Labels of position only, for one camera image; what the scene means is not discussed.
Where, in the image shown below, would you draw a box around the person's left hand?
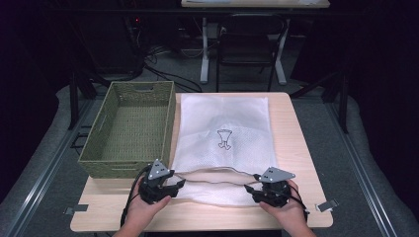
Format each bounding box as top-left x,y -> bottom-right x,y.
126,177 -> 173,229

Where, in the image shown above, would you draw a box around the black chair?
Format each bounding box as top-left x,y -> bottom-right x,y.
215,13 -> 289,93

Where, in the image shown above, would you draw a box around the black metal stand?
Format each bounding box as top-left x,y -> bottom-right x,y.
67,65 -> 112,131
290,68 -> 350,134

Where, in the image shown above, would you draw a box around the white-legged desk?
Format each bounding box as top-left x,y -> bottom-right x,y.
180,0 -> 331,86

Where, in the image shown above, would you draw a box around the metal floor rail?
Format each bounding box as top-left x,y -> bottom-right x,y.
6,98 -> 97,237
324,102 -> 401,237

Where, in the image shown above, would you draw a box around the green woven basket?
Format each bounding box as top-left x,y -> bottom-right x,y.
77,80 -> 177,180

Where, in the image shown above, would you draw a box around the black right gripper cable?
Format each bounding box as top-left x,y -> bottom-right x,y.
286,183 -> 311,222

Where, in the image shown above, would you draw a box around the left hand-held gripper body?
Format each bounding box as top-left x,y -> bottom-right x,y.
137,158 -> 176,205

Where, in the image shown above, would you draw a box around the black computer tower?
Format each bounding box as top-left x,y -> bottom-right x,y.
78,13 -> 146,77

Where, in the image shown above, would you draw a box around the person's right hand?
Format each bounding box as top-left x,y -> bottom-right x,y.
258,179 -> 309,232

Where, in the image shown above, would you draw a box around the black floor cables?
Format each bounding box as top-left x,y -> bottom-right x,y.
142,42 -> 204,94

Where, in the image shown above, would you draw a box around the white mesh laundry bag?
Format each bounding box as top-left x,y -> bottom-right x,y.
171,93 -> 280,207

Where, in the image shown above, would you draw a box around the black floor bracket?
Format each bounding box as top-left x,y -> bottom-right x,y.
69,124 -> 92,149

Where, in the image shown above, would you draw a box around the grey tape strip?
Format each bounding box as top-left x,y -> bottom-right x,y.
315,198 -> 340,213
63,203 -> 89,215

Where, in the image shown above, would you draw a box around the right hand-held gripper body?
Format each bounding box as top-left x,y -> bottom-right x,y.
257,166 -> 296,208

